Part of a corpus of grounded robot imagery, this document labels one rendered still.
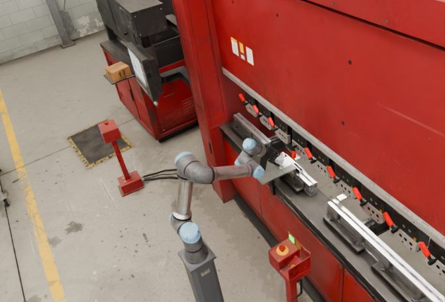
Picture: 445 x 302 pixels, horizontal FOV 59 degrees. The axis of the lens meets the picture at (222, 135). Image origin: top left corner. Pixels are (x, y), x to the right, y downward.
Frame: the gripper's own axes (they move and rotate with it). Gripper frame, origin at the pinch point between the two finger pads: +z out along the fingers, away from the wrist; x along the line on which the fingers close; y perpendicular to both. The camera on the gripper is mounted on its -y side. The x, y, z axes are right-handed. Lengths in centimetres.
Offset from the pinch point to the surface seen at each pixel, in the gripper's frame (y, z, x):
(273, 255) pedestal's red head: -41, -5, -44
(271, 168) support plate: -5.0, -3.4, 0.3
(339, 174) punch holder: 22, -18, -54
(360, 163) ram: 33, -30, -68
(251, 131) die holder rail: 2, 7, 50
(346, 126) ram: 44, -42, -57
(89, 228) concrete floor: -172, -15, 131
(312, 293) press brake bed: -65, 71, -39
